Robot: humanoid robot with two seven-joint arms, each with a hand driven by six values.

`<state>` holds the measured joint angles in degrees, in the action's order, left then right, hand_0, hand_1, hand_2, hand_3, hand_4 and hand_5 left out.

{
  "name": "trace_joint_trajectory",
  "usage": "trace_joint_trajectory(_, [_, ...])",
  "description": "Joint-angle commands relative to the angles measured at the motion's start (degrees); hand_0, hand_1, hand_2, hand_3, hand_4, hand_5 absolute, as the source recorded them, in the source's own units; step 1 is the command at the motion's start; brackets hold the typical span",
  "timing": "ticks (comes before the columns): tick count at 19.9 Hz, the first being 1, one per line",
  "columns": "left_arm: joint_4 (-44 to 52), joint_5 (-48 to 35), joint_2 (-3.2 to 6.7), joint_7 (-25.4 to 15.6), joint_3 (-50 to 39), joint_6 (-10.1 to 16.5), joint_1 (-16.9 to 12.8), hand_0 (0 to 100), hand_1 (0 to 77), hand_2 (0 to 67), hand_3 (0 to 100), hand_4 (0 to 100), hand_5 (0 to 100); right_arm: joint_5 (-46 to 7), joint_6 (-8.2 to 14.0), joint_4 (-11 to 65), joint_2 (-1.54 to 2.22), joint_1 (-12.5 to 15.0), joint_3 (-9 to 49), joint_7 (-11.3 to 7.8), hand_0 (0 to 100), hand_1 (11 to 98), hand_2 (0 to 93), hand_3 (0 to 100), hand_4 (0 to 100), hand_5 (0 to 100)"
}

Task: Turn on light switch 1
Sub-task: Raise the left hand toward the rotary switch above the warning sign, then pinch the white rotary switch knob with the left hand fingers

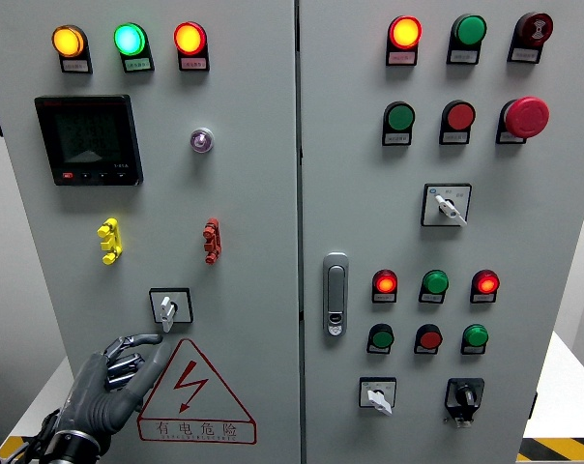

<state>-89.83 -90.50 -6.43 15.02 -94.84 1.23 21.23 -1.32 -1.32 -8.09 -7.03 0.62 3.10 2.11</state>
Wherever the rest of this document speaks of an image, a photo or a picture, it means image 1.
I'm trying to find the small-plate white-handle turn switch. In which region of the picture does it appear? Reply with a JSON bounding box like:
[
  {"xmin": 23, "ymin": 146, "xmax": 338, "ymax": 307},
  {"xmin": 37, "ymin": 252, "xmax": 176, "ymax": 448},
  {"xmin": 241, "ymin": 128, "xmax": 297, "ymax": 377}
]
[{"xmin": 148, "ymin": 287, "xmax": 194, "ymax": 334}]

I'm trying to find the red warning triangle sticker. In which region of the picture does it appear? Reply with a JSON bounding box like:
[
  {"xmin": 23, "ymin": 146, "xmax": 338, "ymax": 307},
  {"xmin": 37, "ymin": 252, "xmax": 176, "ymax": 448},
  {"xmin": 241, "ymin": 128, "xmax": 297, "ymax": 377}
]
[{"xmin": 136, "ymin": 337, "xmax": 258, "ymax": 446}]

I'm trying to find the black yellow striped tape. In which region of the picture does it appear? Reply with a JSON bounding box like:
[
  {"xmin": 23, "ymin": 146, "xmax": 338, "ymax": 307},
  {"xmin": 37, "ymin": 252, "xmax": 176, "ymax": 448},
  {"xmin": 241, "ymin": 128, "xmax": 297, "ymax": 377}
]
[
  {"xmin": 0, "ymin": 436, "xmax": 49, "ymax": 463},
  {"xmin": 516, "ymin": 437, "xmax": 584, "ymax": 463}
]

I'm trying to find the grey cabinet door with display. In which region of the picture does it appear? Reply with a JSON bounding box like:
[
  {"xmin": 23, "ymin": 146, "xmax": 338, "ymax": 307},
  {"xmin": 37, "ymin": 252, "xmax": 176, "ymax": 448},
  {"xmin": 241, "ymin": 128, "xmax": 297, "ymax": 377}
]
[{"xmin": 0, "ymin": 0, "xmax": 303, "ymax": 464}]

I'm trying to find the silver door lock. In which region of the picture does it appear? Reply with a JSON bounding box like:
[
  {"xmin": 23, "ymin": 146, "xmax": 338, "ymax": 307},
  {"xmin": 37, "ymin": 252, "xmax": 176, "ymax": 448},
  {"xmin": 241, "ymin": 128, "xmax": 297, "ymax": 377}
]
[{"xmin": 322, "ymin": 251, "xmax": 350, "ymax": 338}]

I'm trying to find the black display meter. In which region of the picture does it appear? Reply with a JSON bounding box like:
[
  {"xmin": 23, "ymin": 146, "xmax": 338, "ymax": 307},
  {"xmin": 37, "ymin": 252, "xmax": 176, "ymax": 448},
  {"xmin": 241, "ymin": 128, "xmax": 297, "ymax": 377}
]
[{"xmin": 34, "ymin": 94, "xmax": 144, "ymax": 188}]

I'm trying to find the white clear lamp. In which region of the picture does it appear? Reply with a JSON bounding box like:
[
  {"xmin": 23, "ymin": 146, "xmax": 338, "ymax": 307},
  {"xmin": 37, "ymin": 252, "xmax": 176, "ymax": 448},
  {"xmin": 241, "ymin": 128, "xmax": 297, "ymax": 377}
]
[{"xmin": 190, "ymin": 127, "xmax": 215, "ymax": 155}]

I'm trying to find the small green push button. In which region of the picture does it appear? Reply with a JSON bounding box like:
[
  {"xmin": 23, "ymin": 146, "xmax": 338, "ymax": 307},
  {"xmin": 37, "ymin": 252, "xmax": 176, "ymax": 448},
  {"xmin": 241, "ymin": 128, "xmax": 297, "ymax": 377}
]
[{"xmin": 366, "ymin": 323, "xmax": 395, "ymax": 355}]

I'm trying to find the small red lit lamp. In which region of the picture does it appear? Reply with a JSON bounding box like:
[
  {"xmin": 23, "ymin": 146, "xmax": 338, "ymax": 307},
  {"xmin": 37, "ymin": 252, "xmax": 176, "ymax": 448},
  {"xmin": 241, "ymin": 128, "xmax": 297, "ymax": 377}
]
[
  {"xmin": 371, "ymin": 269, "xmax": 399, "ymax": 305},
  {"xmin": 469, "ymin": 269, "xmax": 501, "ymax": 305}
]

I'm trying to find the small red push button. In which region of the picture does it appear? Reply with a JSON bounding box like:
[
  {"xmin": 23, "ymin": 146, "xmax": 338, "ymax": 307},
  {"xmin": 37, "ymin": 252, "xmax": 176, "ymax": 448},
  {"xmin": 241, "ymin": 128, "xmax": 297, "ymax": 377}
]
[{"xmin": 413, "ymin": 323, "xmax": 444, "ymax": 356}]

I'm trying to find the small green lamp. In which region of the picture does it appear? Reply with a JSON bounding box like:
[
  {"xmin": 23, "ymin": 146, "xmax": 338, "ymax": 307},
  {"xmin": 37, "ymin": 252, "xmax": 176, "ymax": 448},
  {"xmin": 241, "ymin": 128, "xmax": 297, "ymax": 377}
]
[
  {"xmin": 460, "ymin": 323, "xmax": 490, "ymax": 356},
  {"xmin": 418, "ymin": 269, "xmax": 451, "ymax": 305}
]

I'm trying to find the yellow round lamp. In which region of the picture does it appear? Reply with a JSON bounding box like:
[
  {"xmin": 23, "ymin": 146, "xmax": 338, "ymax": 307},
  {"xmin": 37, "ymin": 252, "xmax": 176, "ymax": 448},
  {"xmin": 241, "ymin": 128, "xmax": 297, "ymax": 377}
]
[{"xmin": 51, "ymin": 23, "xmax": 94, "ymax": 74}]

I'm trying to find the bright green lit lamp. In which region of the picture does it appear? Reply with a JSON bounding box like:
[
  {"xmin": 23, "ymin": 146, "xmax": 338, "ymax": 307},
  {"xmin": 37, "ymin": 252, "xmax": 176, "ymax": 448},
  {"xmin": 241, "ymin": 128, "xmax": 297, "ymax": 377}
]
[{"xmin": 113, "ymin": 21, "xmax": 156, "ymax": 73}]

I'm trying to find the large red lit lamp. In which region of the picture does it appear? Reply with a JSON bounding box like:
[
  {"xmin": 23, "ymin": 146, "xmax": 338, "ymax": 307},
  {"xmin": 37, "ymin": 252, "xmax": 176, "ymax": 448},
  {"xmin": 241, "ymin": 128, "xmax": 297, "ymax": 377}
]
[
  {"xmin": 385, "ymin": 14, "xmax": 423, "ymax": 67},
  {"xmin": 173, "ymin": 20, "xmax": 211, "ymax": 73}
]

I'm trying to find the large green push button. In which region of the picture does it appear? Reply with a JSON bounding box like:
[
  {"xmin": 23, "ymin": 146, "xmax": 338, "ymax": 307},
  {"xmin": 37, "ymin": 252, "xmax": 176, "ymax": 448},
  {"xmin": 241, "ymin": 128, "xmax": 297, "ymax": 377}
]
[{"xmin": 381, "ymin": 101, "xmax": 417, "ymax": 147}]

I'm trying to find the grey cabinet door with lock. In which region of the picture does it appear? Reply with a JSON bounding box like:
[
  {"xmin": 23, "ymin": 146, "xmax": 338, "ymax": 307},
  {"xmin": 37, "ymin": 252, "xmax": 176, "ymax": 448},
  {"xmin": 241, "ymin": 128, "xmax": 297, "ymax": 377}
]
[{"xmin": 298, "ymin": 0, "xmax": 584, "ymax": 464}]

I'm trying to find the large red push button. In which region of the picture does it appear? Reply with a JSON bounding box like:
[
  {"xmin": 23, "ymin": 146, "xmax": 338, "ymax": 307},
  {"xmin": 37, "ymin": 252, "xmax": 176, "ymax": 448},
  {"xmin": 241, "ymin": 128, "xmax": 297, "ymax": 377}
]
[{"xmin": 438, "ymin": 100, "xmax": 477, "ymax": 146}]

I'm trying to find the large red stop button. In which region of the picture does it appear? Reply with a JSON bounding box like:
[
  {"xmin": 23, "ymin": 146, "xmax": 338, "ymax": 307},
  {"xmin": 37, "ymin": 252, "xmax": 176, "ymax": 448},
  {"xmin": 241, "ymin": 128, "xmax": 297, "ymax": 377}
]
[{"xmin": 495, "ymin": 96, "xmax": 551, "ymax": 145}]

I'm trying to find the large dark green lamp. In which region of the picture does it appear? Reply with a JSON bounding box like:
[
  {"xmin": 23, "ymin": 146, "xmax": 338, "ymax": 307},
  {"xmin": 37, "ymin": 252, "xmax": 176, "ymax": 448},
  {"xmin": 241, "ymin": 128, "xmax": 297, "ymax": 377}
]
[{"xmin": 446, "ymin": 13, "xmax": 488, "ymax": 66}]

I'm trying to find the dark red buzzer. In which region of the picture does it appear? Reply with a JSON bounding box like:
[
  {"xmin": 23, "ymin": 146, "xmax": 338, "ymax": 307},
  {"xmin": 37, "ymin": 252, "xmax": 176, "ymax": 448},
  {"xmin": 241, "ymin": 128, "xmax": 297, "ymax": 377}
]
[{"xmin": 507, "ymin": 12, "xmax": 555, "ymax": 65}]

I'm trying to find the small yellow handle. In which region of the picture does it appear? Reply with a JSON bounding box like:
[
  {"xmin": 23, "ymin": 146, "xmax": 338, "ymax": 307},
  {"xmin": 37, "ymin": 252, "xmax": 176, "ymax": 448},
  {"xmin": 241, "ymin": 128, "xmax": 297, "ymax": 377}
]
[{"xmin": 97, "ymin": 217, "xmax": 124, "ymax": 266}]

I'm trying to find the small red handle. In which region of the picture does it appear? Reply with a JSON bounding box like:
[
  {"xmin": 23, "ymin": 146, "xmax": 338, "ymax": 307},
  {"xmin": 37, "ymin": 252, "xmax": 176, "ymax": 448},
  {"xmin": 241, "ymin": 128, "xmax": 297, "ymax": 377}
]
[{"xmin": 202, "ymin": 217, "xmax": 223, "ymax": 266}]

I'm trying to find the labelled white-handle turn switch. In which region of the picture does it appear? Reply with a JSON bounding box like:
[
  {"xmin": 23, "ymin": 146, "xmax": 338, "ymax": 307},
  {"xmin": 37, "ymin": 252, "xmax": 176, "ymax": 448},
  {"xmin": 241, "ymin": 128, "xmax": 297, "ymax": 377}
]
[{"xmin": 359, "ymin": 376, "xmax": 397, "ymax": 417}]

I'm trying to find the black-handle turn switch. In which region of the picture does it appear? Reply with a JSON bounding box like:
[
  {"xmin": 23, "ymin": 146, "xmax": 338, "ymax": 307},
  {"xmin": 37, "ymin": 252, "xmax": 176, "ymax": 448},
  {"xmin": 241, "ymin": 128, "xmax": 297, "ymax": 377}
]
[{"xmin": 443, "ymin": 377, "xmax": 485, "ymax": 428}]

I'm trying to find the large-plate white-handle turn switch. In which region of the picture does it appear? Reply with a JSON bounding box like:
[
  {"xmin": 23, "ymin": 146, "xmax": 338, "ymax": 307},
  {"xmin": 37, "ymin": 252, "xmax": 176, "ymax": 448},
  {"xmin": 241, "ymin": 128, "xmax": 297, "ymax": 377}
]
[{"xmin": 420, "ymin": 183, "xmax": 473, "ymax": 228}]

